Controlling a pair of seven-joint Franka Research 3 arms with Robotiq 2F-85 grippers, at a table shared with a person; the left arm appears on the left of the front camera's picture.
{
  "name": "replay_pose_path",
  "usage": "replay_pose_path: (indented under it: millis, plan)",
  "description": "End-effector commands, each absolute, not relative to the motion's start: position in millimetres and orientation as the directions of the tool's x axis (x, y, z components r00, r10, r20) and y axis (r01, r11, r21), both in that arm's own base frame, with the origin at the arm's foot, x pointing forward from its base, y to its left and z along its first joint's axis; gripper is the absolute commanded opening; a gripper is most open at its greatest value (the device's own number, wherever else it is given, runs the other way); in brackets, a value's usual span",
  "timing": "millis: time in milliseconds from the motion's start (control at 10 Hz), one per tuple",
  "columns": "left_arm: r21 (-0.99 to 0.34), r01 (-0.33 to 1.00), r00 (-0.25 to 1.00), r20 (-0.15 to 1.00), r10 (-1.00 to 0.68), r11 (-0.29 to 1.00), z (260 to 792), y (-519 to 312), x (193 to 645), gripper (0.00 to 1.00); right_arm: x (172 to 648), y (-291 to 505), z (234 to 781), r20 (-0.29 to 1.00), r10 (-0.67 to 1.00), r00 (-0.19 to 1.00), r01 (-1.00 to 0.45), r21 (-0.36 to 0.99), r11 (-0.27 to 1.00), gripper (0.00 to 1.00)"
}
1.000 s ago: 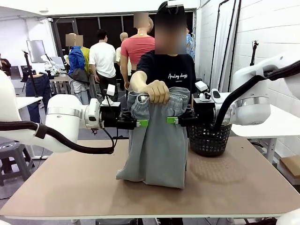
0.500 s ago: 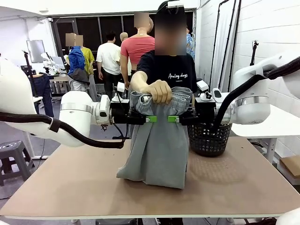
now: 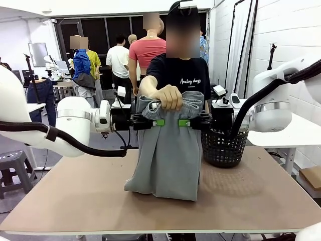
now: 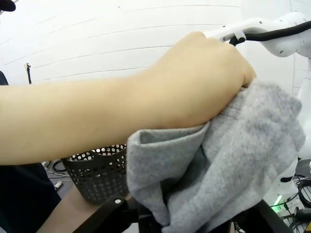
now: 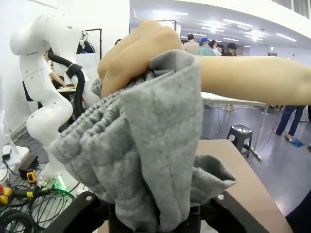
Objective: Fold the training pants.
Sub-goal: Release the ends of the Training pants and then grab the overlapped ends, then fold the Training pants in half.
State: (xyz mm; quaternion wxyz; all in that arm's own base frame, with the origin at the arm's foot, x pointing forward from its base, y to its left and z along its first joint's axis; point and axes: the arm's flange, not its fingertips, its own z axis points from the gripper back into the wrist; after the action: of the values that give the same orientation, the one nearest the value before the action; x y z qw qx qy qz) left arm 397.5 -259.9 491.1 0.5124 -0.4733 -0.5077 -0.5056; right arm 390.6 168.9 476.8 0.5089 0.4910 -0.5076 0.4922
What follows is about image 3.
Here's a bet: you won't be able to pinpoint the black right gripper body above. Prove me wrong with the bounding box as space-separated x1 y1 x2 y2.
211 106 235 131

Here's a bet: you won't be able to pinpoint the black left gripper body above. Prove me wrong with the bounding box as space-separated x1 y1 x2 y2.
110 107 132 131

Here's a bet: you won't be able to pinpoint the grey training pants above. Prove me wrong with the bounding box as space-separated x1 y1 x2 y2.
124 90 205 202

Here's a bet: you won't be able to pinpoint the person's right forearm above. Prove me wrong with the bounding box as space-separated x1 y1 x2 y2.
139 75 171 98

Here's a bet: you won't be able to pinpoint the person's right hand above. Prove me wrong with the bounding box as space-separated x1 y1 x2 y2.
151 84 183 112

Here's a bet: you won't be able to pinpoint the black mesh plastic basket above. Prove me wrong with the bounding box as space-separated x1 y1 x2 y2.
200 128 249 168

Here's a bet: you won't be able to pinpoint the person in black t-shirt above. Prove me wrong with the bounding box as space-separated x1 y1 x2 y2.
146 1 211 101

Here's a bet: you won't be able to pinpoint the person in white shirt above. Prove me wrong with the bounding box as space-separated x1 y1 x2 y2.
106 34 132 104

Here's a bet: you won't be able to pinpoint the mannequin in floral shirt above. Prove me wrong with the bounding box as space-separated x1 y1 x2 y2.
200 29 209 66

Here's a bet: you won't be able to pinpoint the background work table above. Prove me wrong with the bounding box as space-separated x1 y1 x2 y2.
51 79 76 101

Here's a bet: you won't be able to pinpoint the mannequin with blue jeans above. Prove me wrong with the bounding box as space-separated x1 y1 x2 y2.
27 78 56 126

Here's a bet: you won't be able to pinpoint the black slim light stand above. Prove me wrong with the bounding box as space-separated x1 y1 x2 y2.
267 42 278 71

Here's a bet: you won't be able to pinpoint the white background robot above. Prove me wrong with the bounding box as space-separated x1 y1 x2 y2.
44 55 61 81

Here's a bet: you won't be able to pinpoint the small white side table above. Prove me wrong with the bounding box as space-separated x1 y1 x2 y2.
26 103 46 112

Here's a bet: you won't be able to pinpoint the brown cardboard box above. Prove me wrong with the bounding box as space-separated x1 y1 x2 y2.
298 165 321 199

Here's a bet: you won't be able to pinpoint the grey plastic stool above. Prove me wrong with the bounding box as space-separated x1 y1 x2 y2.
0 150 38 200

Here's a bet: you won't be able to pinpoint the thin black camera cable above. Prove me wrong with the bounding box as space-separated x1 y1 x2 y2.
114 91 131 149

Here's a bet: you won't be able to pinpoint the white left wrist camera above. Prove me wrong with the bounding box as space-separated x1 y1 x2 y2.
111 86 131 108

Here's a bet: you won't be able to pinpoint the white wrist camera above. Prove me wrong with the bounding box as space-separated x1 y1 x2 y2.
212 84 231 106
111 86 131 108

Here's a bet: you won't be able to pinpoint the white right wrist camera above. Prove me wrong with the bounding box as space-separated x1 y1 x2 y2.
212 84 231 106

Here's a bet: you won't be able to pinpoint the black sleeved right arm cable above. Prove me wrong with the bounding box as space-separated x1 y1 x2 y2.
230 60 321 138

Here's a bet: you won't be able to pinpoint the black sleeved arm cable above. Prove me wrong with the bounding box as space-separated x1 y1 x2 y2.
0 121 127 158
230 60 321 138

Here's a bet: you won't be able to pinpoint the black sleeved left arm cable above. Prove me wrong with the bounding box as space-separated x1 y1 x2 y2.
0 121 127 158

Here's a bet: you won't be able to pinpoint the black tripod with camera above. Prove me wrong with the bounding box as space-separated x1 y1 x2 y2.
24 54 42 105

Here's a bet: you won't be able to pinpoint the grey wall board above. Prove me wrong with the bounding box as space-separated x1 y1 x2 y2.
28 42 49 68

